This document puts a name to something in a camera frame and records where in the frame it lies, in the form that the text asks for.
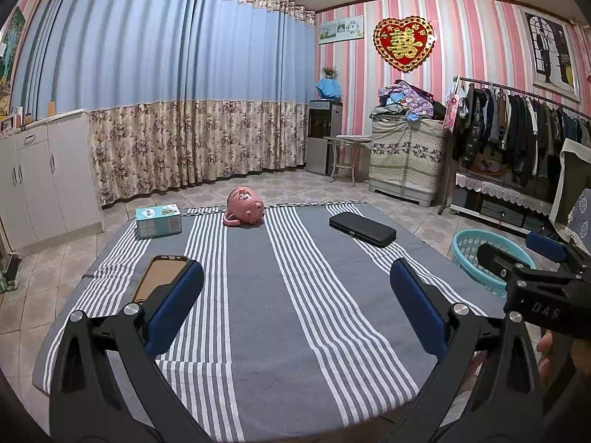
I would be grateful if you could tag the grey patterned lace cloth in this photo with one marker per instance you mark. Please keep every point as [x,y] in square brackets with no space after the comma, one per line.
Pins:
[581,212]

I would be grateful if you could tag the small potted plant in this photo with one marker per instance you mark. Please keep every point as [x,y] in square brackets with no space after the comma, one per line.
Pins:
[330,73]

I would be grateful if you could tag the person's right hand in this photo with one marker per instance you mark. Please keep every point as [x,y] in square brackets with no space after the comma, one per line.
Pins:
[545,355]

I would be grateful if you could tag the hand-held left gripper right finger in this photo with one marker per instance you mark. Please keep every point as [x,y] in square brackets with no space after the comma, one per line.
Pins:
[418,307]

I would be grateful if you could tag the red heart wall decoration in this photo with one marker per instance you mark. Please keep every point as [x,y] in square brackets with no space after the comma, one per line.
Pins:
[405,44]

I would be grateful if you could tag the white cabinet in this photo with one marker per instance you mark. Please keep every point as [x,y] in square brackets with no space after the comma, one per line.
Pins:
[46,184]

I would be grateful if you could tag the black zip case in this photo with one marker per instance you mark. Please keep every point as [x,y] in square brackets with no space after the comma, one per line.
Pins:
[362,228]

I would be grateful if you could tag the dark cover with cream trim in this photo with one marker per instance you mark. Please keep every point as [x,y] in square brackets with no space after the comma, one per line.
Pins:
[572,170]

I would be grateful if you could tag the red hanging bag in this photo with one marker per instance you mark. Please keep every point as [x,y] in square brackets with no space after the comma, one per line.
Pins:
[452,110]

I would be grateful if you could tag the pink piggy bank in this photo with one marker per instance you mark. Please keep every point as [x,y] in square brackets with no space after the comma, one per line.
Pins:
[244,203]

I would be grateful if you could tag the white lace cloth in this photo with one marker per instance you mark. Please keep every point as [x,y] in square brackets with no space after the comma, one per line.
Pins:
[503,190]

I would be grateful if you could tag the row of hanging clothes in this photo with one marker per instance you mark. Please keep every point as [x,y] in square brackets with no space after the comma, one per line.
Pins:
[517,129]

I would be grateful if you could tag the light blue plastic basket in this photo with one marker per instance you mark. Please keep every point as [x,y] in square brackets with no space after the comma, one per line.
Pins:
[466,263]

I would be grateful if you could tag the metal clothes rack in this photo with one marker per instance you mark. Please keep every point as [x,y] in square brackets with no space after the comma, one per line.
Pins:
[508,88]

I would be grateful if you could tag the cloth-covered cabinet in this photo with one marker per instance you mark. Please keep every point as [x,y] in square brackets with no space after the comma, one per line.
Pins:
[406,157]

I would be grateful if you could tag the small round stool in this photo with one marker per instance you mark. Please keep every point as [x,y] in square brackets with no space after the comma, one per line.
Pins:
[351,138]

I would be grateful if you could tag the water dispenser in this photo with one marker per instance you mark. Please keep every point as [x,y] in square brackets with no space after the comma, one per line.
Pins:
[323,147]

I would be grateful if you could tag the green wall poster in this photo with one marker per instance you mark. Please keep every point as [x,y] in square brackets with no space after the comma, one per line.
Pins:
[11,46]

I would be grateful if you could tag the blue bag on dispenser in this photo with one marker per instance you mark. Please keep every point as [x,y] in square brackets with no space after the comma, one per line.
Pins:
[328,90]

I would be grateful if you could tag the low dark cabinet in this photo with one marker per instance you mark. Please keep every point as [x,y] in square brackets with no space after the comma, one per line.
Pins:
[503,218]

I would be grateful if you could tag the phone in brown case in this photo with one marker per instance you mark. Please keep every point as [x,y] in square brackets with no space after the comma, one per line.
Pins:
[154,277]

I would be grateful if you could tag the framed wall poster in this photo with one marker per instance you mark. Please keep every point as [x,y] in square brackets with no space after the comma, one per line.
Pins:
[549,50]

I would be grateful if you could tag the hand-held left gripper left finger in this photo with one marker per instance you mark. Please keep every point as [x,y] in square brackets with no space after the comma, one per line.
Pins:
[175,304]

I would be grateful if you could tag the grey white striped blanket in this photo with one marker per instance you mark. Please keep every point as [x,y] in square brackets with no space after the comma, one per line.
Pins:
[295,309]

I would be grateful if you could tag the pile of clothes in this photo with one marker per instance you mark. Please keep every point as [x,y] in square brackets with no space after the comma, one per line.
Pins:
[406,101]

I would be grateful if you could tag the teal tissue box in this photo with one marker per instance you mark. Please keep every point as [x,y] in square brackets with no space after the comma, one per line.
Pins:
[159,221]

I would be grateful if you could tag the blue floral curtain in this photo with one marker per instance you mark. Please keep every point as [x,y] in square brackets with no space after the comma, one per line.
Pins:
[161,55]

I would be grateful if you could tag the wall calendar picture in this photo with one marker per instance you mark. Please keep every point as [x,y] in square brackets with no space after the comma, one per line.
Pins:
[341,30]

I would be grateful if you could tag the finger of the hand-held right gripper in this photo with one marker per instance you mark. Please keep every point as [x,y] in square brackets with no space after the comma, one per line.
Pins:
[545,244]
[501,259]

